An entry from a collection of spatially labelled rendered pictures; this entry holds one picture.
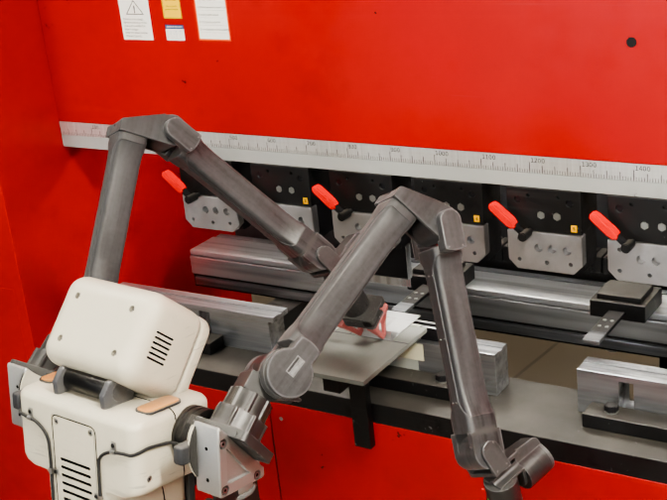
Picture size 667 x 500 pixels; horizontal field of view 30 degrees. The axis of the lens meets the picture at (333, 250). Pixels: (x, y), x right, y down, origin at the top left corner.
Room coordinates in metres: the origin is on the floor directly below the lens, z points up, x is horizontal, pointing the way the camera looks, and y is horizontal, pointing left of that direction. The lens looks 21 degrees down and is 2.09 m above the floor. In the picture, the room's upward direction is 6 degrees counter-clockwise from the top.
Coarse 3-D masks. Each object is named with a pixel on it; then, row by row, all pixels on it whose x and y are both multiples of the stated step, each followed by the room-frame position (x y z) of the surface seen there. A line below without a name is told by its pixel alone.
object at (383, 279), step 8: (408, 248) 2.42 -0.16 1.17; (392, 256) 2.42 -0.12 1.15; (400, 256) 2.41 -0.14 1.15; (408, 256) 2.41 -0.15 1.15; (384, 264) 2.44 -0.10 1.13; (392, 264) 2.43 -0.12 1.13; (400, 264) 2.41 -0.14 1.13; (408, 264) 2.41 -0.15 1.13; (376, 272) 2.45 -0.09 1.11; (384, 272) 2.44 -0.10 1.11; (392, 272) 2.43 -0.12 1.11; (400, 272) 2.42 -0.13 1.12; (408, 272) 2.41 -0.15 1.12; (376, 280) 2.46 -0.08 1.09; (384, 280) 2.45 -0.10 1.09; (392, 280) 2.44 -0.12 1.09; (400, 280) 2.43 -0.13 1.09; (408, 280) 2.42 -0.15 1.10
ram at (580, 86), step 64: (64, 0) 2.84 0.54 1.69; (192, 0) 2.63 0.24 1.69; (256, 0) 2.54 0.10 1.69; (320, 0) 2.45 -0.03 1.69; (384, 0) 2.37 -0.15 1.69; (448, 0) 2.29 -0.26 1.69; (512, 0) 2.22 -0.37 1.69; (576, 0) 2.16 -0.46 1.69; (640, 0) 2.09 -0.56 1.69; (64, 64) 2.86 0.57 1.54; (128, 64) 2.75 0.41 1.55; (192, 64) 2.65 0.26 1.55; (256, 64) 2.55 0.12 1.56; (320, 64) 2.46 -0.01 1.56; (384, 64) 2.38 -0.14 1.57; (448, 64) 2.30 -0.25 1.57; (512, 64) 2.23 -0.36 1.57; (576, 64) 2.16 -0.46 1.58; (640, 64) 2.09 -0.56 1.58; (256, 128) 2.56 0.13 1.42; (320, 128) 2.47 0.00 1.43; (384, 128) 2.38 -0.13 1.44; (448, 128) 2.31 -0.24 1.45; (512, 128) 2.23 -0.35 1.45; (576, 128) 2.16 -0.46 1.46; (640, 128) 2.09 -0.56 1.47; (640, 192) 2.09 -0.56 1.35
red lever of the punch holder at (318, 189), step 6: (318, 186) 2.45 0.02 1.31; (318, 192) 2.43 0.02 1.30; (324, 192) 2.43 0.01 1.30; (324, 198) 2.43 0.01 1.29; (330, 198) 2.42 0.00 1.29; (330, 204) 2.42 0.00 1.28; (336, 204) 2.42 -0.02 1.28; (336, 210) 2.42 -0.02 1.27; (342, 210) 2.42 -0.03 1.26; (348, 210) 2.42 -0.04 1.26; (342, 216) 2.40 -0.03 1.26; (348, 216) 2.41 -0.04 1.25
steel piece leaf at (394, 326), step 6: (390, 318) 2.44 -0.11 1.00; (396, 318) 2.43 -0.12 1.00; (390, 324) 2.41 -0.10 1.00; (396, 324) 2.40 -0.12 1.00; (402, 324) 2.40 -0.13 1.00; (408, 324) 2.40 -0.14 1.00; (366, 330) 2.36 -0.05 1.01; (390, 330) 2.38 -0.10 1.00; (396, 330) 2.37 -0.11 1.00; (402, 330) 2.37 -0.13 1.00; (372, 336) 2.36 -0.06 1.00; (390, 336) 2.33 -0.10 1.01
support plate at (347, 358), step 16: (336, 336) 2.38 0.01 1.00; (352, 336) 2.37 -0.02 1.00; (400, 336) 2.35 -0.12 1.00; (416, 336) 2.34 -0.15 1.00; (336, 352) 2.30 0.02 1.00; (352, 352) 2.30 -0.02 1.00; (368, 352) 2.29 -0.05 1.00; (384, 352) 2.28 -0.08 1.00; (400, 352) 2.28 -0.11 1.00; (320, 368) 2.24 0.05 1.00; (336, 368) 2.23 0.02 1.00; (352, 368) 2.22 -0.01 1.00; (368, 368) 2.22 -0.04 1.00
